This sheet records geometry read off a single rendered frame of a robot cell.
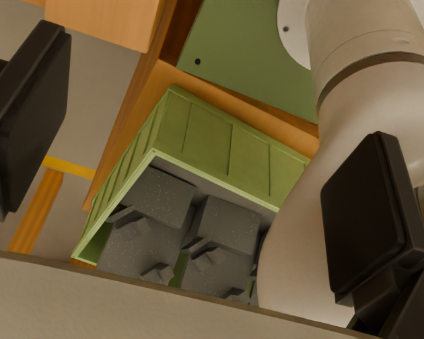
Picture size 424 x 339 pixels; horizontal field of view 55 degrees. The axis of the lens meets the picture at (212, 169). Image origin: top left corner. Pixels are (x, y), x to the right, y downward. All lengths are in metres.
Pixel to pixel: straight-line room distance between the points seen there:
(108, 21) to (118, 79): 1.22
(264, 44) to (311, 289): 0.39
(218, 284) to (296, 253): 0.62
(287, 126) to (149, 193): 0.29
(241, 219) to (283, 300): 0.59
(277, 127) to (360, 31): 0.40
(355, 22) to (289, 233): 0.23
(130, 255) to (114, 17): 0.47
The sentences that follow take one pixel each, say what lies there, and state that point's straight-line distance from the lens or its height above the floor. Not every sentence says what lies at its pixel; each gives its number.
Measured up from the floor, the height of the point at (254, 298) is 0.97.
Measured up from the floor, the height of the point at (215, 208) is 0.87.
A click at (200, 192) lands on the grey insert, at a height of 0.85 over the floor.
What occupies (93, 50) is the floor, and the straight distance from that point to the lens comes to 1.75.
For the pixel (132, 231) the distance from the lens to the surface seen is 0.83.
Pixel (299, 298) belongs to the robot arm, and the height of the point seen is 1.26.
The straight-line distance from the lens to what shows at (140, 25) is 0.57.
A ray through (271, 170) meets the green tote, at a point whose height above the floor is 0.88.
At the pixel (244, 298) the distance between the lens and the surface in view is 0.87.
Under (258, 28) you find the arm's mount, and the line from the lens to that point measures 0.58.
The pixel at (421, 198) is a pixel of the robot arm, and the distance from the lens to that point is 0.29.
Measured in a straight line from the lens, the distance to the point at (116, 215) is 0.78.
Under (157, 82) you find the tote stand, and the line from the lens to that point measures 0.75.
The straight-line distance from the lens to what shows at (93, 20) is 0.58.
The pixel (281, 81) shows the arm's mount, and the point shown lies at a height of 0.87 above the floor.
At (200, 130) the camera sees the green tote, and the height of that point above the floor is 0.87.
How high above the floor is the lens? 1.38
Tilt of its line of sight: 42 degrees down
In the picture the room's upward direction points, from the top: 173 degrees counter-clockwise
